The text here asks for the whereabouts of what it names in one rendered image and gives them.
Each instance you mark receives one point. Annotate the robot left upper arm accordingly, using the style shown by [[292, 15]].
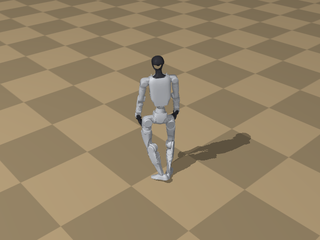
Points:
[[144, 82]]

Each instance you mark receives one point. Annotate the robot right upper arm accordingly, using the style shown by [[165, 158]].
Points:
[[175, 86]]

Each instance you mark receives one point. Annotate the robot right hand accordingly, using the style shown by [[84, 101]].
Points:
[[175, 114]]

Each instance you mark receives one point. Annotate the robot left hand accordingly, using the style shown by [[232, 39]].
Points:
[[139, 119]]

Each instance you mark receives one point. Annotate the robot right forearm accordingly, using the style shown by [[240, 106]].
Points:
[[176, 104]]

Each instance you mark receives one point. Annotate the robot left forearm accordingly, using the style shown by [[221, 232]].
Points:
[[139, 106]]

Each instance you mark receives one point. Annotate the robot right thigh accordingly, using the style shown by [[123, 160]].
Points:
[[170, 128]]

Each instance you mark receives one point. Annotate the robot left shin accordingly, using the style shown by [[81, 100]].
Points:
[[155, 159]]

